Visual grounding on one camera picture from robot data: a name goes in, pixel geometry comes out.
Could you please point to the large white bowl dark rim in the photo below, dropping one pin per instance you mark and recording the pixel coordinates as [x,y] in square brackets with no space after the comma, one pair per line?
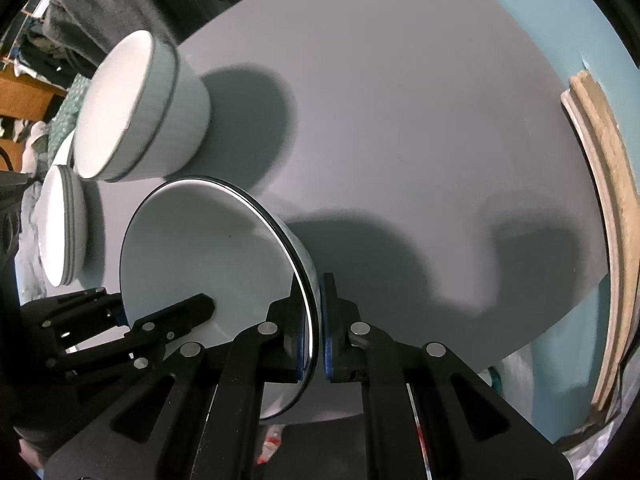
[304,270]

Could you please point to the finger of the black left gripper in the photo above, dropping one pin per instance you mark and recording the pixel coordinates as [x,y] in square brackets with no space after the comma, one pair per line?
[151,334]

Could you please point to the wooden boards at wall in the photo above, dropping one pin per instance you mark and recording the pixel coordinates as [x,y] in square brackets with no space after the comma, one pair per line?
[597,129]

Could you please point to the wooden wardrobe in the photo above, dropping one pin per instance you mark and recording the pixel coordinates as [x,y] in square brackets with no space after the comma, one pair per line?
[28,106]

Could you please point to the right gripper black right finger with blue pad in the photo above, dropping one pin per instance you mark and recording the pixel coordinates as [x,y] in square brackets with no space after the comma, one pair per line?
[427,415]

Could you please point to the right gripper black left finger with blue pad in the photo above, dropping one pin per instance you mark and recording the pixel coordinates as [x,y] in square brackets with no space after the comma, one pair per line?
[195,416]

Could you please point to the ribbed white bowl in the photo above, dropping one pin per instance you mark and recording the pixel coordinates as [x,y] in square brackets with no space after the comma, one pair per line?
[170,120]
[124,106]

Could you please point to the green checkered cloth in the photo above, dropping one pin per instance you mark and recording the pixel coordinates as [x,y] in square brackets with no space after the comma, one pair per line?
[65,120]

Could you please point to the white plate dark rim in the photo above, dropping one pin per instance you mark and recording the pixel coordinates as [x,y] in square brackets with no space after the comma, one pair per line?
[205,236]

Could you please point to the white shallow plate top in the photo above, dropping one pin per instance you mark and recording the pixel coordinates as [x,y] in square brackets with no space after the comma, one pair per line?
[52,227]

